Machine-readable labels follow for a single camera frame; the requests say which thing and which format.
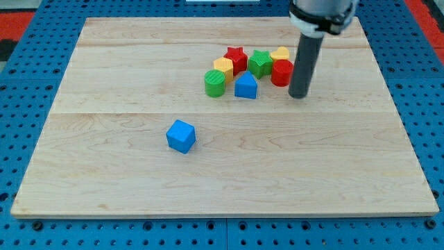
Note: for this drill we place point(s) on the blue cube block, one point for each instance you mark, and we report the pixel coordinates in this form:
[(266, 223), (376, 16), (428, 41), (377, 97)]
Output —
[(181, 136)]

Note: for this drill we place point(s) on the light wooden board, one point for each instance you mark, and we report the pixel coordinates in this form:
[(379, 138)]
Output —
[(342, 151)]

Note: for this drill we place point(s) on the blue triangular prism block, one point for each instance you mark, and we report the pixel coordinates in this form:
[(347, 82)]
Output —
[(246, 86)]

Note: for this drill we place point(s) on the green cylinder block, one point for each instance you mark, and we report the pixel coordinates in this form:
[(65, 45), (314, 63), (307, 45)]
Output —
[(214, 83)]

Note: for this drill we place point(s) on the yellow hexagon block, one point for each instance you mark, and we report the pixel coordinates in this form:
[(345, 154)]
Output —
[(226, 66)]

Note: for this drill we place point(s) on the red star block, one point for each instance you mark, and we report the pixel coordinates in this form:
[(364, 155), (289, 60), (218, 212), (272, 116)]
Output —
[(239, 59)]

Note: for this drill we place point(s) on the green star block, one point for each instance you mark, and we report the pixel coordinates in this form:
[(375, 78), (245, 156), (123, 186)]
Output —
[(260, 63)]

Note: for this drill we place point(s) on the red cylinder block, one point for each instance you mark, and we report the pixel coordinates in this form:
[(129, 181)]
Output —
[(281, 73)]

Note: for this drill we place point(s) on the yellow heart block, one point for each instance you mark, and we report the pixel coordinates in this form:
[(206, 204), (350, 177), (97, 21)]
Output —
[(281, 53)]

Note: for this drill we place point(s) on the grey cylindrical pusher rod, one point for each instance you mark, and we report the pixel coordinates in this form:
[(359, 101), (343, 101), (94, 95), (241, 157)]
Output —
[(304, 65)]

